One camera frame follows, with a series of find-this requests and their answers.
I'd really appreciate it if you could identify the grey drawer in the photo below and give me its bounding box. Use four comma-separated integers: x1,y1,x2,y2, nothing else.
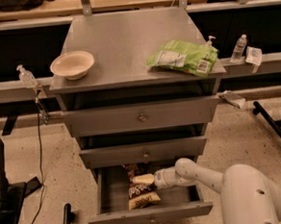
80,136,207,169
63,96,218,137
89,165,213,224

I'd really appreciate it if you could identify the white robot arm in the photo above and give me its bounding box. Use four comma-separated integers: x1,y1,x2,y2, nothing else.
132,158,281,224

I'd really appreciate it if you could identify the black tube bottom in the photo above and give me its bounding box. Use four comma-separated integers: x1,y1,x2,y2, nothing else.
63,203,75,224

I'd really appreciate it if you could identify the grey drawer cabinet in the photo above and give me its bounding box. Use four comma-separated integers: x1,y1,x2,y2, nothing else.
43,4,234,176

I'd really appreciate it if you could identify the grey middle drawer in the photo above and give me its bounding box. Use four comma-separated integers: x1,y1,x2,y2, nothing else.
80,136,207,169

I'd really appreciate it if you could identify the clear sanitizer bottle left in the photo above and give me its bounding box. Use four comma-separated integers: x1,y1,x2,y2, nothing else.
17,64,38,88

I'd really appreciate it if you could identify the grey cloth on rail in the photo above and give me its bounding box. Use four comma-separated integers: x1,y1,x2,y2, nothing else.
218,90,245,108

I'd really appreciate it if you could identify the grey bottom drawer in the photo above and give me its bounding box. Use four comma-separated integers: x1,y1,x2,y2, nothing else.
89,165,213,224

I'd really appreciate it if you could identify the clear water bottle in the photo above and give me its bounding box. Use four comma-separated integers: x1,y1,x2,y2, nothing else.
230,35,247,62

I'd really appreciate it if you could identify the white paper bowl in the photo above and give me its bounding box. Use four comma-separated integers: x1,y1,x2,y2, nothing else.
49,51,94,81

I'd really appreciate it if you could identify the grey top drawer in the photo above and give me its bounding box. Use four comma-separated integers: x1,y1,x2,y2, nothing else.
63,96,218,137

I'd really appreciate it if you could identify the green chip bag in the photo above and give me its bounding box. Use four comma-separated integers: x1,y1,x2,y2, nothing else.
146,39,219,77

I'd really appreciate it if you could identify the sanitizer pump bottle behind bag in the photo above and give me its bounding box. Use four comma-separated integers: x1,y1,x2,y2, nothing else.
206,36,216,46

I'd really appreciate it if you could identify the black cable on floor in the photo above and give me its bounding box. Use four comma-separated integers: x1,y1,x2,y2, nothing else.
4,98,50,224

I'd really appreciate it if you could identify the brown chip bag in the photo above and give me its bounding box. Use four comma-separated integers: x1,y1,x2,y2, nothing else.
123,163,160,210

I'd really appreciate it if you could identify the white paper packet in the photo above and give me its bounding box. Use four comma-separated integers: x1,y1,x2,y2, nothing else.
245,46,262,66

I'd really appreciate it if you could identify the black equipment base left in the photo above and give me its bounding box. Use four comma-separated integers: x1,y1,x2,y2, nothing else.
0,137,42,224

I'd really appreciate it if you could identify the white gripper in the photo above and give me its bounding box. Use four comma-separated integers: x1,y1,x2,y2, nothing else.
132,167,180,189

